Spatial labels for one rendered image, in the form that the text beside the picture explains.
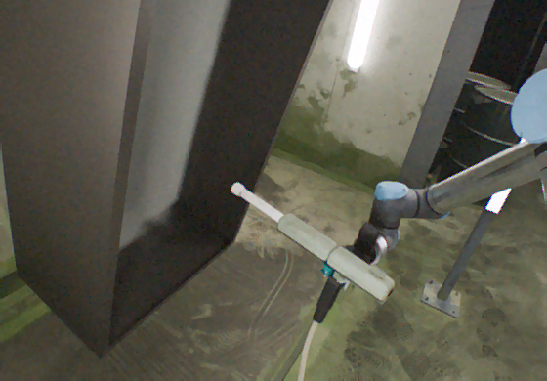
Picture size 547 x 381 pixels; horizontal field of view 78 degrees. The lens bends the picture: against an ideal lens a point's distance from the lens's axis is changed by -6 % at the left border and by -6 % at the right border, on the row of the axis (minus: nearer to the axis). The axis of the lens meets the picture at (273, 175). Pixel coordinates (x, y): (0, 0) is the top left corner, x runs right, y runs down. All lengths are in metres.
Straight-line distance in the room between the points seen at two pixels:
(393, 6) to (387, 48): 0.26
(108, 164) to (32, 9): 0.26
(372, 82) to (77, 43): 2.23
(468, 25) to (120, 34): 2.22
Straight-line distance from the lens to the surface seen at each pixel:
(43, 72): 0.67
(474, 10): 2.50
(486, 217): 1.88
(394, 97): 2.59
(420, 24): 2.53
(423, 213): 1.13
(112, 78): 0.52
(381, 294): 0.82
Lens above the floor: 1.34
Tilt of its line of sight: 29 degrees down
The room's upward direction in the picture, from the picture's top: 10 degrees clockwise
